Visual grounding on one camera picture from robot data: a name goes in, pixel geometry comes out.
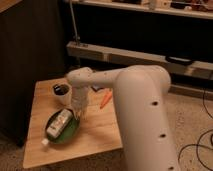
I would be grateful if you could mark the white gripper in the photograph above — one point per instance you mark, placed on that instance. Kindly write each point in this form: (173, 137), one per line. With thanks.
(79, 101)

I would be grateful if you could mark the green ceramic bowl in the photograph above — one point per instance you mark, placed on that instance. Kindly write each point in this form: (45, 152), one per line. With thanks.
(68, 131)

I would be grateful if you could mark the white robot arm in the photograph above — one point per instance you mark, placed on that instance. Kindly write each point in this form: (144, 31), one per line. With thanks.
(138, 95)

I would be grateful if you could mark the white plastic bottle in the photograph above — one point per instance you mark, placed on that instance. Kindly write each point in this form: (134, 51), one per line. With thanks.
(59, 123)

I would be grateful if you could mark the wooden table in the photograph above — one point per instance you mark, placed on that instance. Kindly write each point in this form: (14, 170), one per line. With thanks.
(98, 130)

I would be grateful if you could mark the white cup with dark contents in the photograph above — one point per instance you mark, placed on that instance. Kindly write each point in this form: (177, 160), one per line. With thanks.
(62, 93)

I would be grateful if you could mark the orange carrot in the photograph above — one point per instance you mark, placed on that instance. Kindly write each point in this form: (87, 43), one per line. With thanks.
(106, 99)

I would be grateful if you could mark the dark cabinet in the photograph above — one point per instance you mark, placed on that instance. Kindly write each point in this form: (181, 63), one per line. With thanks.
(31, 49)

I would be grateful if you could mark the metal pole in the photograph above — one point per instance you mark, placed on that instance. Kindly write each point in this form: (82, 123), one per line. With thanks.
(76, 36)

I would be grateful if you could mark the wooden shelf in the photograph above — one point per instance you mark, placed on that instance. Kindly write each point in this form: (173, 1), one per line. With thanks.
(142, 8)

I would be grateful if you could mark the black handle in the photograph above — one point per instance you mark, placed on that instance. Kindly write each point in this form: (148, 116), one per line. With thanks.
(177, 61)

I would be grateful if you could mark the grey metal rail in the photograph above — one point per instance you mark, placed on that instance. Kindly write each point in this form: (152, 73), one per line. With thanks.
(197, 69)

